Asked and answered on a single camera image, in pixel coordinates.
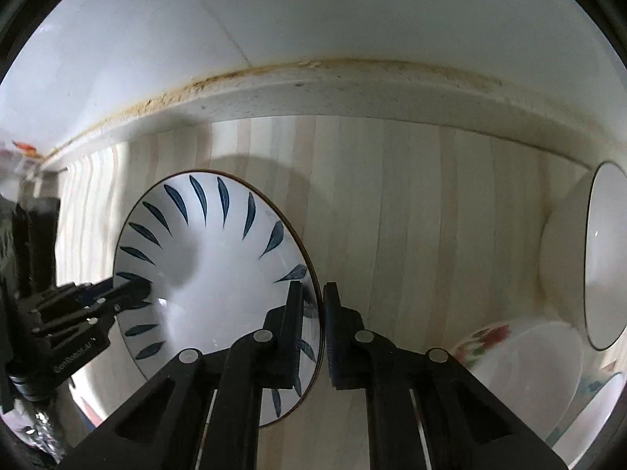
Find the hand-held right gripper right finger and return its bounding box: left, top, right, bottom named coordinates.
left=323, top=281, right=571, bottom=470

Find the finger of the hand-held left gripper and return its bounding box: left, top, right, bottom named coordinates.
left=30, top=277, right=152, bottom=340
left=29, top=281, right=114, bottom=311

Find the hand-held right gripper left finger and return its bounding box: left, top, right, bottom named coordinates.
left=60, top=281, right=307, bottom=470

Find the white bowl blue leaf pattern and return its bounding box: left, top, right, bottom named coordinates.
left=112, top=171, right=325, bottom=429

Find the white bowl red floral print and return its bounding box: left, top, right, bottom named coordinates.
left=448, top=320, right=587, bottom=444

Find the white bowl pastel floral print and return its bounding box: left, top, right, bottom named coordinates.
left=545, top=371, right=627, bottom=470

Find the white bowl dark rim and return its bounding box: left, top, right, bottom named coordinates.
left=541, top=161, right=627, bottom=352

